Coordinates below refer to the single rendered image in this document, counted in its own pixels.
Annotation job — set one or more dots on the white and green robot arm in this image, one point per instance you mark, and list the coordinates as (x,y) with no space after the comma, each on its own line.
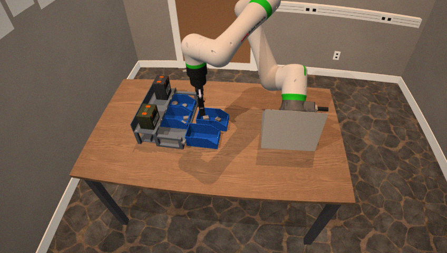
(199,51)

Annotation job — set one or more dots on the blue bin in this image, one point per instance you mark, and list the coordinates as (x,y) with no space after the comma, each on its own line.
(174,116)
(213,113)
(202,135)
(181,99)

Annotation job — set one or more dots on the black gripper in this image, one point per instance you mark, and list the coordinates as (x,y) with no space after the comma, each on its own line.
(198,84)

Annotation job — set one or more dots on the grey metal shelf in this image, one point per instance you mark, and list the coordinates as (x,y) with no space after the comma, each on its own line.
(161,133)

